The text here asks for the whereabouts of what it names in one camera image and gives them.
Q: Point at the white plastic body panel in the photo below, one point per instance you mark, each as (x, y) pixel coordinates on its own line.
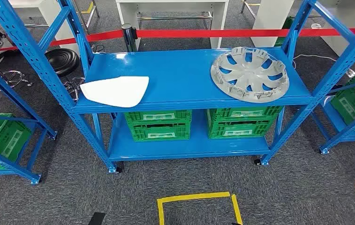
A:
(115, 91)

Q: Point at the blue metal shelf rack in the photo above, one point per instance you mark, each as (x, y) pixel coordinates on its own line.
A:
(180, 77)
(37, 121)
(345, 132)

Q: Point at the red barrier belt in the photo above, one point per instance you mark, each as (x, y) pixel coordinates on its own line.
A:
(196, 33)

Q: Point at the silver wheel hubcap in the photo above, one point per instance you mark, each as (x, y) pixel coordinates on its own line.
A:
(251, 76)

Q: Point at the white panel table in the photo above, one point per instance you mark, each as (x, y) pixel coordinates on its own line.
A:
(219, 24)
(270, 21)
(48, 12)

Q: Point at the black round stool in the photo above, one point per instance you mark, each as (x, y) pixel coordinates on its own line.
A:
(1, 58)
(60, 62)

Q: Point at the black floor marker strip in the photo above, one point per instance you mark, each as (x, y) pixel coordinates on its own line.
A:
(96, 218)

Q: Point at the clear plastic cup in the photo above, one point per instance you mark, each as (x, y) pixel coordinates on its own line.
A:
(316, 26)

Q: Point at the black stanchion post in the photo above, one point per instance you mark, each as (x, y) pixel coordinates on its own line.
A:
(129, 37)

